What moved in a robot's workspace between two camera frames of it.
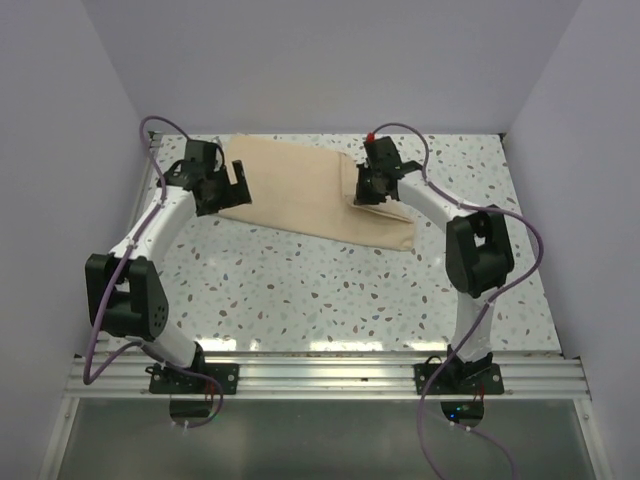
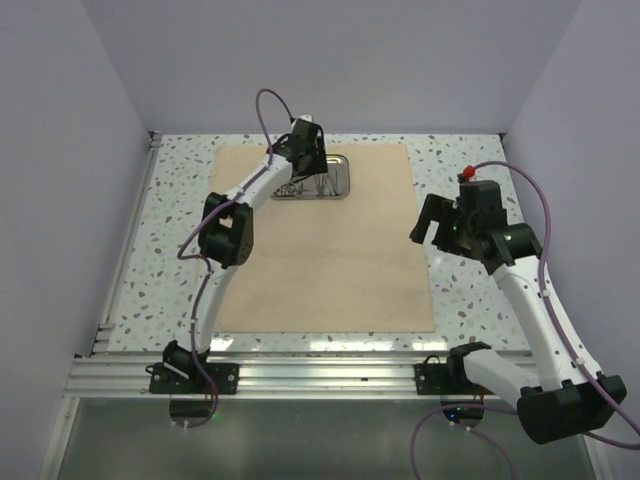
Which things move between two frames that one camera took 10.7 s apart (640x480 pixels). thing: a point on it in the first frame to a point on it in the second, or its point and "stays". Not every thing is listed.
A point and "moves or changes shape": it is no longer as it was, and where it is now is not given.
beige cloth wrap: x=309 y=189 moves or changes shape
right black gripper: x=361 y=197 to x=439 y=209
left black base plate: x=164 y=380 stays
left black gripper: x=235 y=195 to x=319 y=164
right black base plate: x=459 y=379 stays
